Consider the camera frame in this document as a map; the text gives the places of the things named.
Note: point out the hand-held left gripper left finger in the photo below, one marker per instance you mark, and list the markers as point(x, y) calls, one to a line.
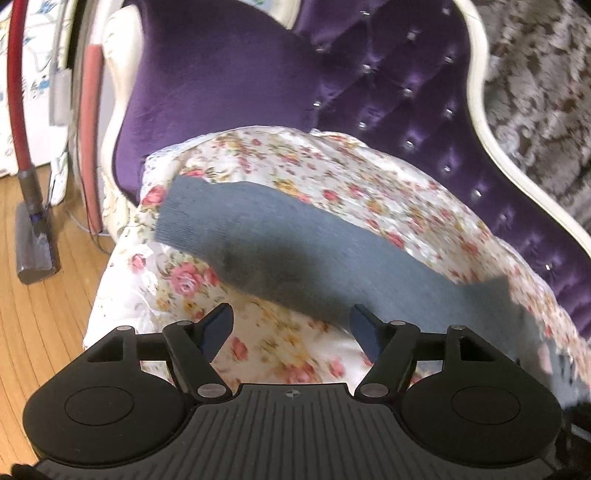
point(218, 325)

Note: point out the white floral blanket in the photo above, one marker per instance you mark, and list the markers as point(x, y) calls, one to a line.
point(258, 157)

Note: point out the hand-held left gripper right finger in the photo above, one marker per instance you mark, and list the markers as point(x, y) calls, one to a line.
point(364, 324)

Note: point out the white power adapter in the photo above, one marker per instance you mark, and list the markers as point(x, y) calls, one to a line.
point(60, 97)

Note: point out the grey knit sweater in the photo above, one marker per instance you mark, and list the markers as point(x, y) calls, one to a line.
point(286, 240)

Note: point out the grey damask curtain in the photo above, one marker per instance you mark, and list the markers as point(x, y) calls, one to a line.
point(531, 92)

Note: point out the purple tufted headboard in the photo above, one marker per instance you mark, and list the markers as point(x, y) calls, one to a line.
point(392, 92)

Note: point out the pink padded pole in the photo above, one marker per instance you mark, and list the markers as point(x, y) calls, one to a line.
point(90, 138)

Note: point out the red stick vacuum cleaner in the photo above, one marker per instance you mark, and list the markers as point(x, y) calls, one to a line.
point(19, 115)

